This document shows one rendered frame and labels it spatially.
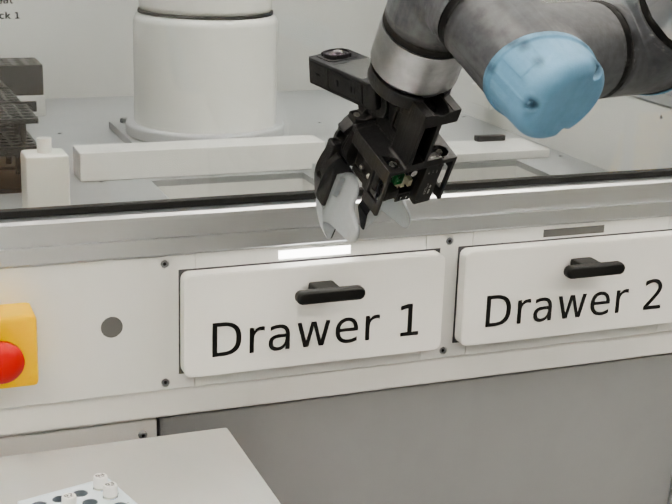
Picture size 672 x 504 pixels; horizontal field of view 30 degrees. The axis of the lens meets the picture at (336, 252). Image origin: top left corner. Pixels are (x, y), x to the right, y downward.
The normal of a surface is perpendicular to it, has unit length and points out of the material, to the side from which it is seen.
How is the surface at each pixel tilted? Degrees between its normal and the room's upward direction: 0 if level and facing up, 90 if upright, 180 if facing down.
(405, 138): 97
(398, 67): 110
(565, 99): 121
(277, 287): 90
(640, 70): 105
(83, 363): 90
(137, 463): 0
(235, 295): 90
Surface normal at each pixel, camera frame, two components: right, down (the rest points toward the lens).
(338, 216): -0.82, 0.18
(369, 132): 0.22, -0.66
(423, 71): -0.01, 0.73
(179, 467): 0.04, -0.96
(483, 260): 0.36, 0.28
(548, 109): 0.50, 0.71
